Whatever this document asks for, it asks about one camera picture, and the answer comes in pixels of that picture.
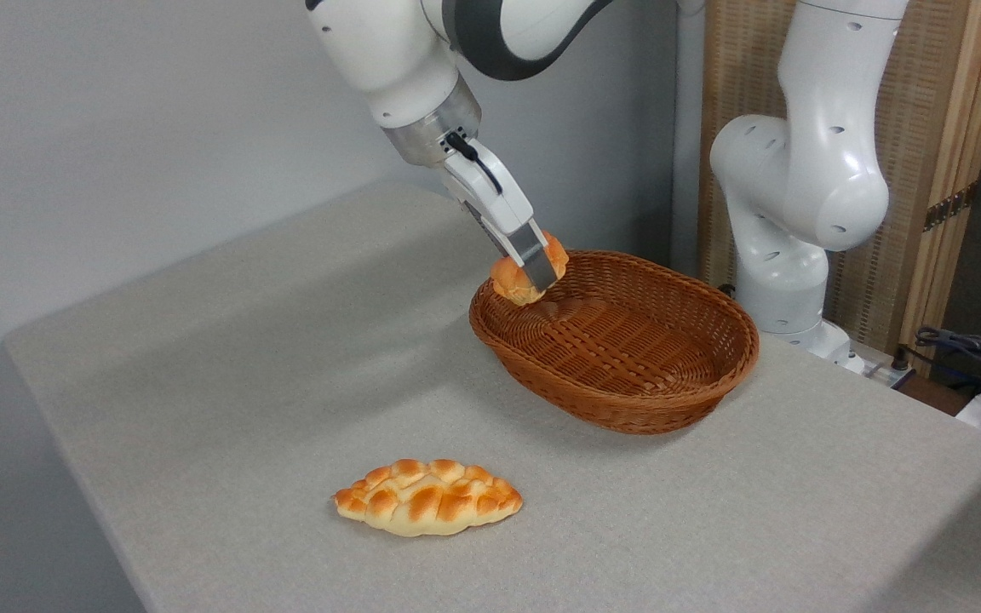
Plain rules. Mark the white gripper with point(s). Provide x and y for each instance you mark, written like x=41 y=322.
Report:
x=495 y=204

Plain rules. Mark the round orange bread bun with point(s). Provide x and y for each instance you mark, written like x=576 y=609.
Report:
x=509 y=285

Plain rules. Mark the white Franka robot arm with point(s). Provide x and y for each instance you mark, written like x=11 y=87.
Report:
x=806 y=170

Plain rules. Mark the brown wicker basket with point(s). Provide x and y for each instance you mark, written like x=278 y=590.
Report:
x=618 y=340

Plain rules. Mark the braided golden bread loaf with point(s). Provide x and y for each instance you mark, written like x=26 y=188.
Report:
x=427 y=498

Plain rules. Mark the grey tablecloth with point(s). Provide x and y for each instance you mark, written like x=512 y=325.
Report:
x=201 y=409

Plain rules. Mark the wooden rattan folding screen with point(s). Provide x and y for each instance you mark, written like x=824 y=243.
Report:
x=916 y=85

